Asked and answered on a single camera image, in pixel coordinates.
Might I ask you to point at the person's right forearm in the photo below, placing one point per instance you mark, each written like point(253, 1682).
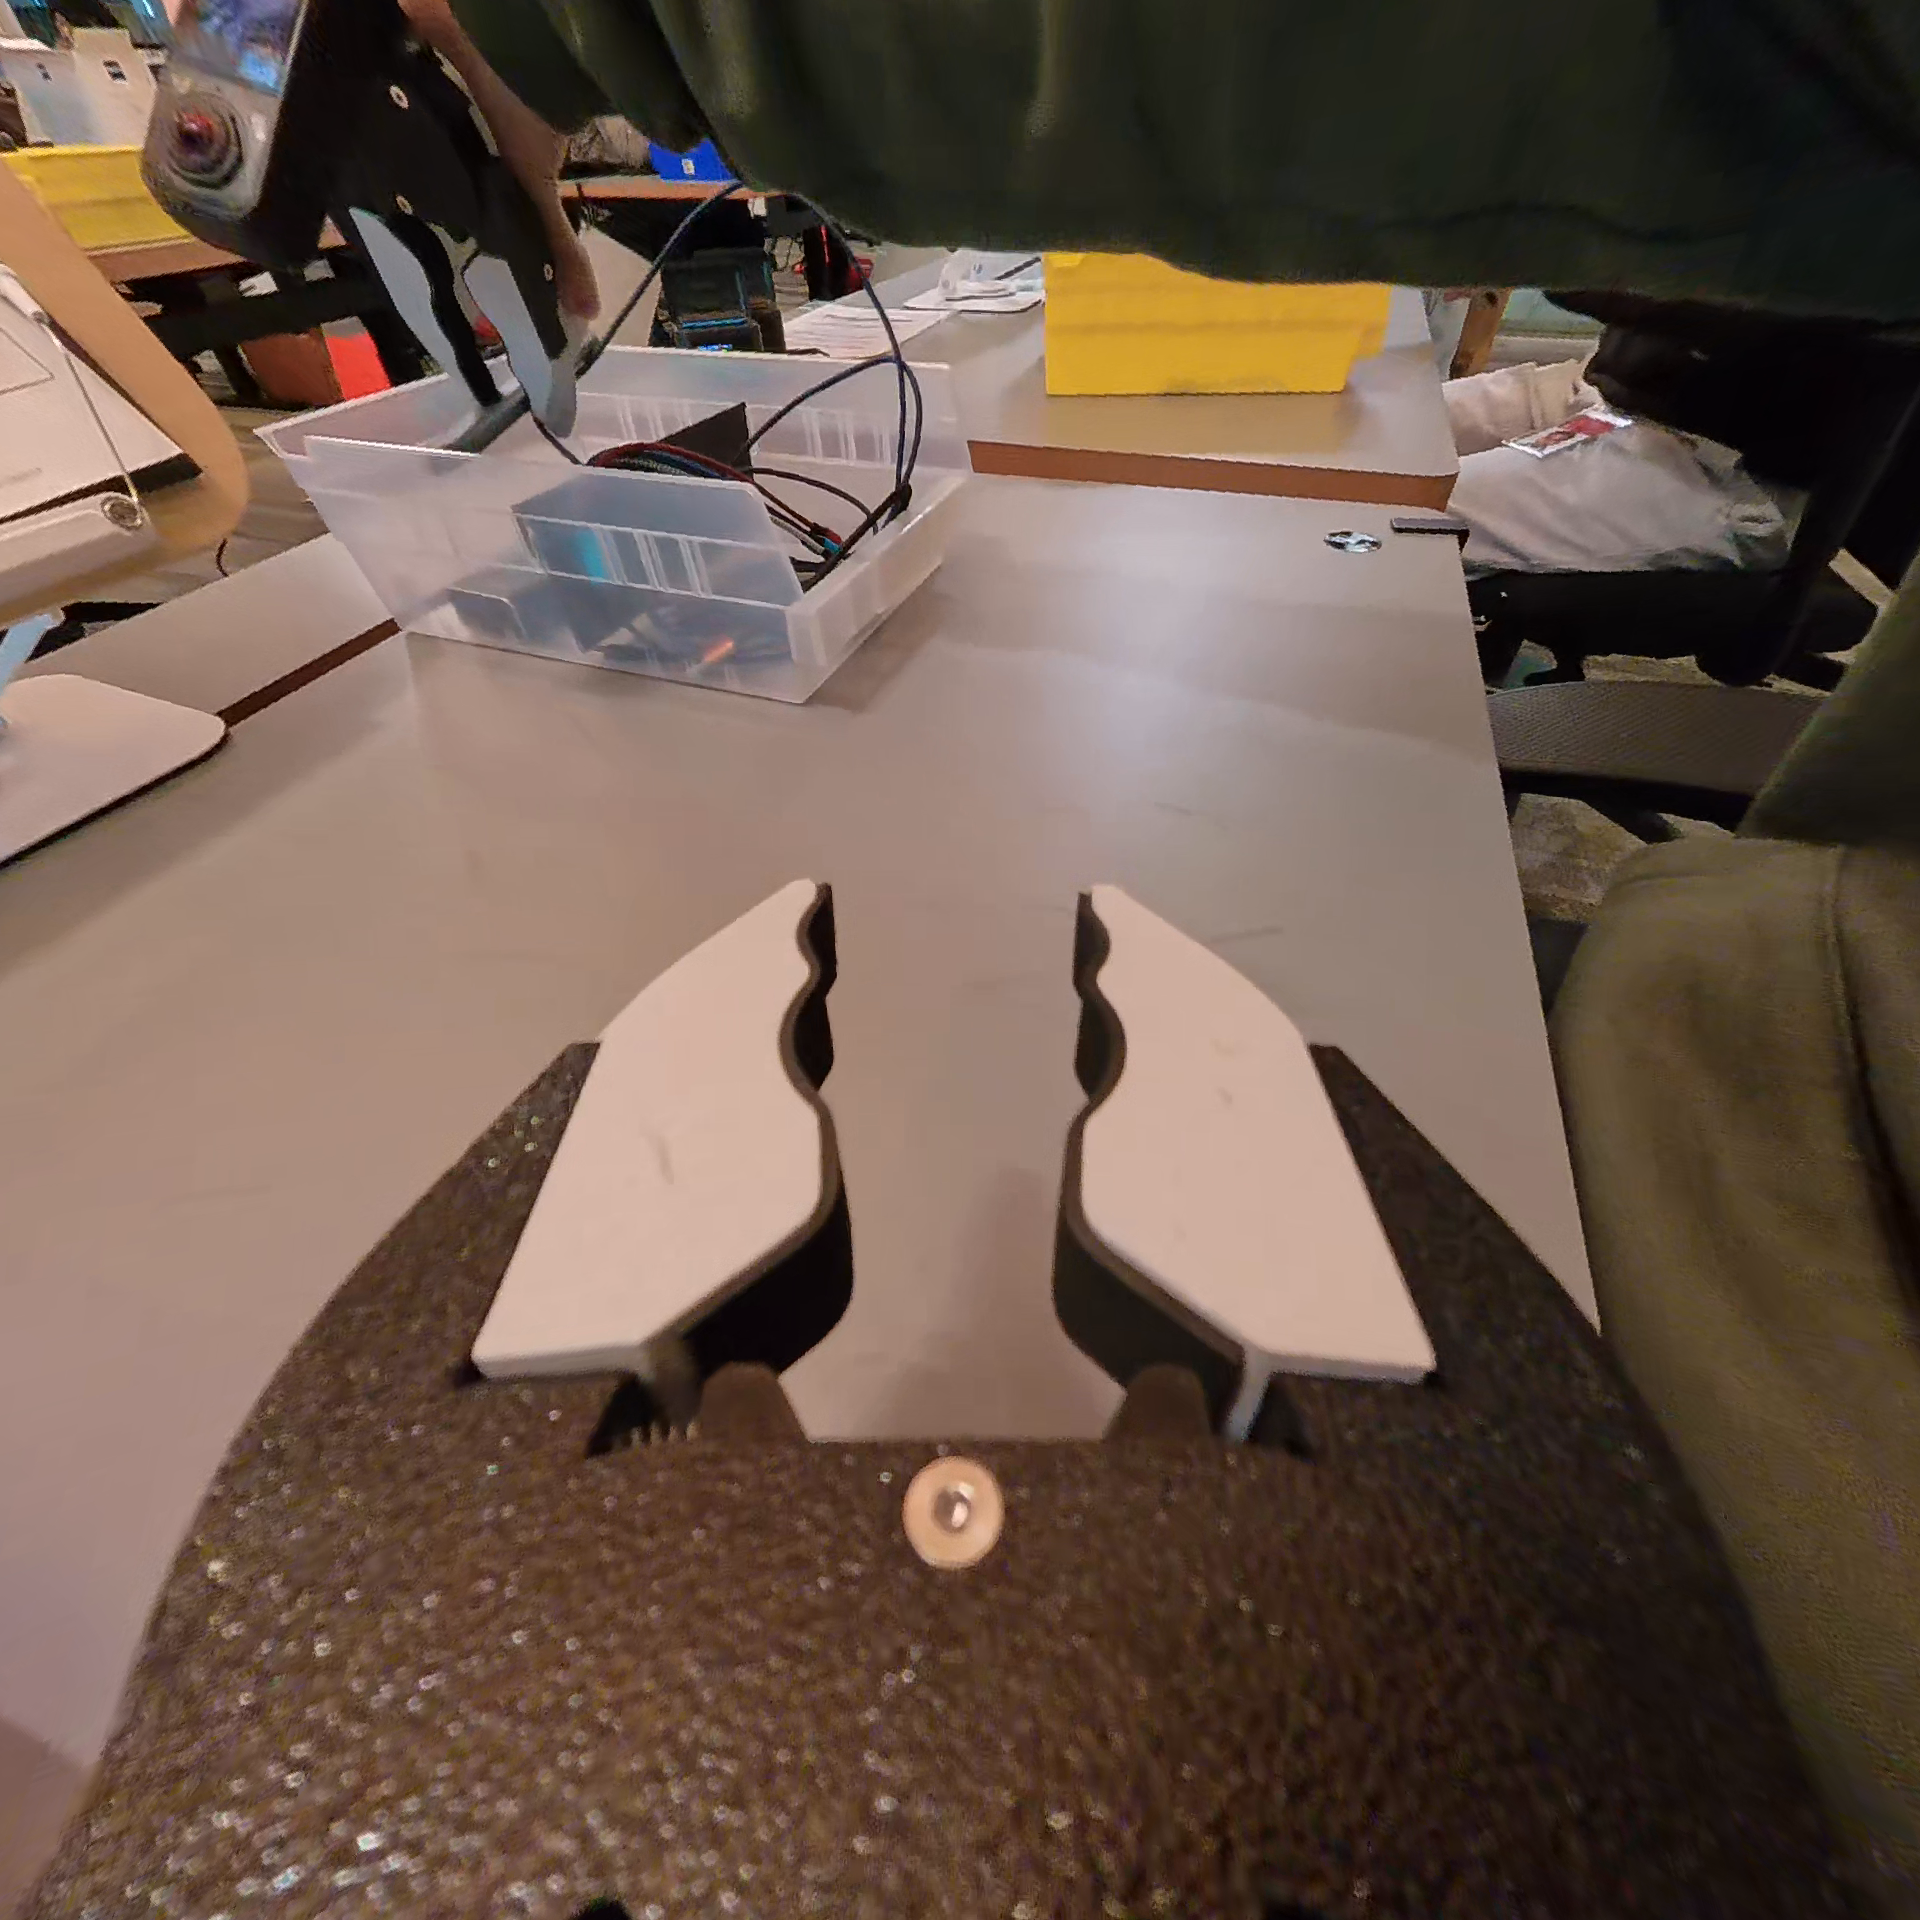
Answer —
point(1200, 120)

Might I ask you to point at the person's green clothing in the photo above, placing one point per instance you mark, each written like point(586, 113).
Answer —
point(1770, 1201)

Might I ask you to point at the person's right hand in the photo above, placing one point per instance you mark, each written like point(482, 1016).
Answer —
point(563, 264)

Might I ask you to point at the white stand base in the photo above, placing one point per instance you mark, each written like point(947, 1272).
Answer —
point(91, 751)

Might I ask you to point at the clear plastic bin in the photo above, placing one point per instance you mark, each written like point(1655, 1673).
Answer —
point(452, 523)

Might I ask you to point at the printed instruction sheet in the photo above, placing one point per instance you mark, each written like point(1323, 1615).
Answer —
point(44, 434)

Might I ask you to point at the white cloth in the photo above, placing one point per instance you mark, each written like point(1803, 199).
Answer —
point(1621, 503)

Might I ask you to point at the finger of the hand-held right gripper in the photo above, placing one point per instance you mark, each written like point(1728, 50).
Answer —
point(530, 339)
point(421, 293)

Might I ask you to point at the yellow plastic bin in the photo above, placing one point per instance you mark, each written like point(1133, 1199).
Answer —
point(83, 194)
point(1200, 330)

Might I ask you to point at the white paper sheet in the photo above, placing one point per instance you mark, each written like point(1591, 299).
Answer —
point(848, 328)

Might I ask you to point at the blue plastic bin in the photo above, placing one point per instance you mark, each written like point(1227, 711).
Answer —
point(691, 163)

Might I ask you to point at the dark blue box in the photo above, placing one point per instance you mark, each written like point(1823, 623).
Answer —
point(599, 539)

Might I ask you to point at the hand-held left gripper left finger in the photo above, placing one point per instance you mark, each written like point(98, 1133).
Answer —
point(676, 1155)

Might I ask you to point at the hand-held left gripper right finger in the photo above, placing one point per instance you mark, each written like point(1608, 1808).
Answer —
point(1230, 1171)

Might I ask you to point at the black office chair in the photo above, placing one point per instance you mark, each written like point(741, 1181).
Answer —
point(1846, 495)

